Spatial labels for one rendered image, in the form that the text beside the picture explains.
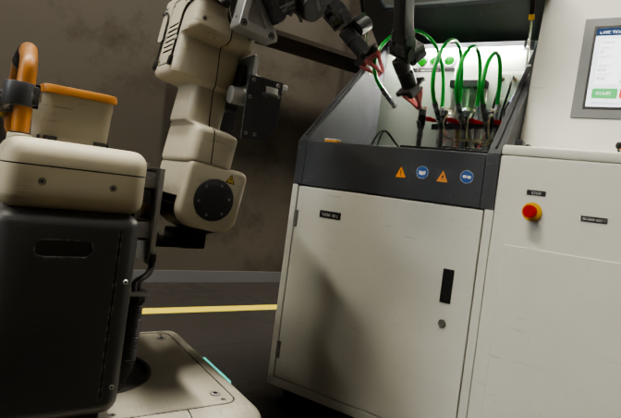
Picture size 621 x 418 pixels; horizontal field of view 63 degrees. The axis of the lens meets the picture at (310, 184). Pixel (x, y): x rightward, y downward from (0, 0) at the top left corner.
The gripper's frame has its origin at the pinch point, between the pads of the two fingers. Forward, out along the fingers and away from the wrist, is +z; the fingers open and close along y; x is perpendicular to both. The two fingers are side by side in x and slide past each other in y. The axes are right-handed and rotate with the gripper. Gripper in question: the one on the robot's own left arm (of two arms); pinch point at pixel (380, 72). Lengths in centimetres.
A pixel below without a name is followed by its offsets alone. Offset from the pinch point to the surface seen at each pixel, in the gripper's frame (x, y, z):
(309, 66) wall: -87, 206, -50
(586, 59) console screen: -38, -36, 40
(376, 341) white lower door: 65, -2, 65
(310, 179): 42.5, 10.8, 13.2
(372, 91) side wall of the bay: -13.6, 34.3, 2.5
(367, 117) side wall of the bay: -3.9, 35.7, 9.7
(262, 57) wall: -56, 193, -73
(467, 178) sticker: 19, -29, 42
